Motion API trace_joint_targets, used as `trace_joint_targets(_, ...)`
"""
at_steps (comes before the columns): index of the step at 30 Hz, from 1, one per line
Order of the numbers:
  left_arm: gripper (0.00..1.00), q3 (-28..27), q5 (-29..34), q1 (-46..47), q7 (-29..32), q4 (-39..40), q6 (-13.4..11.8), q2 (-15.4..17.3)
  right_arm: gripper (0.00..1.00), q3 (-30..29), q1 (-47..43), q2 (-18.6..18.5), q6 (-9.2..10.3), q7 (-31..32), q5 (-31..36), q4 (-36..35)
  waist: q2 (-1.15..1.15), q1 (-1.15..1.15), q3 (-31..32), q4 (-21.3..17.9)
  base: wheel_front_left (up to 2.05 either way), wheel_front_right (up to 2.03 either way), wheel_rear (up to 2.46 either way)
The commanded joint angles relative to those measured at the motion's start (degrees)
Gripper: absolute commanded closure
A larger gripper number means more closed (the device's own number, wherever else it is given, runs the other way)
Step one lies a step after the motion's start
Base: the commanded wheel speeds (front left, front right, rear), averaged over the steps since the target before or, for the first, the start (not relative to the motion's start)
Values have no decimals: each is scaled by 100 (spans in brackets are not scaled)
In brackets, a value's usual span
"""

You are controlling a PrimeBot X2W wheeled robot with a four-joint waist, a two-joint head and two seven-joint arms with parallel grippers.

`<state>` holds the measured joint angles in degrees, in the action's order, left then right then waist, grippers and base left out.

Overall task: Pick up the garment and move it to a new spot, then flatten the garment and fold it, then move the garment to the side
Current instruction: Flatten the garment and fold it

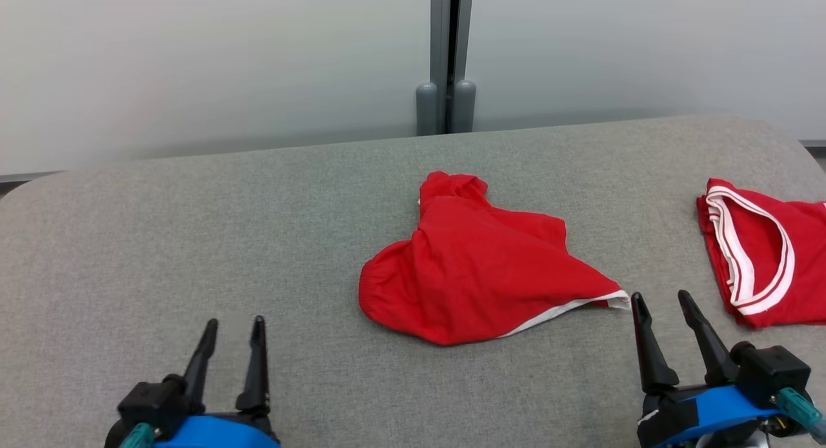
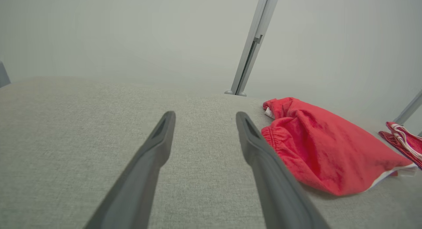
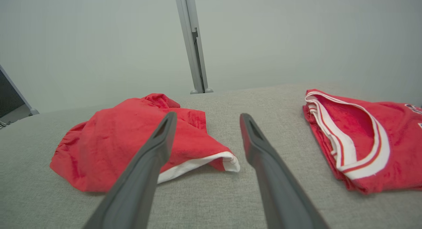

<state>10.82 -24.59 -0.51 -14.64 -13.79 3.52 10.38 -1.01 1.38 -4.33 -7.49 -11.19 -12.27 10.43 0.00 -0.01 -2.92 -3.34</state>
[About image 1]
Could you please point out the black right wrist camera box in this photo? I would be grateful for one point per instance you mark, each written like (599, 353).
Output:
(771, 370)

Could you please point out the red T-shirt white sleeves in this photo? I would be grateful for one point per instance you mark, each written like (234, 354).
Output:
(806, 254)

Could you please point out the teal right camera connector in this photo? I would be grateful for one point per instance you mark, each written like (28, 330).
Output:
(800, 406)

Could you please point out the grey cylindrical post foot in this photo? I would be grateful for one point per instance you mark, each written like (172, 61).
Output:
(464, 106)
(426, 109)

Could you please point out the teal camera connector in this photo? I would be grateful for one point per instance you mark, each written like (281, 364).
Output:
(800, 406)
(137, 438)

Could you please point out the grey metal partition bottom rail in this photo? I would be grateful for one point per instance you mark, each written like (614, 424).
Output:
(814, 143)
(26, 176)

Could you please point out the teal left camera connector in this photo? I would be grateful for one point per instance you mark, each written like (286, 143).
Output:
(137, 438)

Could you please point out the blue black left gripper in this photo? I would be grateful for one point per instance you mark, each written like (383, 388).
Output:
(219, 435)

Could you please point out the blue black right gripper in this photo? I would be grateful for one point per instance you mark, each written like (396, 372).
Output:
(716, 406)

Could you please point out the grey metal partition post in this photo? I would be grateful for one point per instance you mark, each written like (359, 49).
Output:
(441, 35)

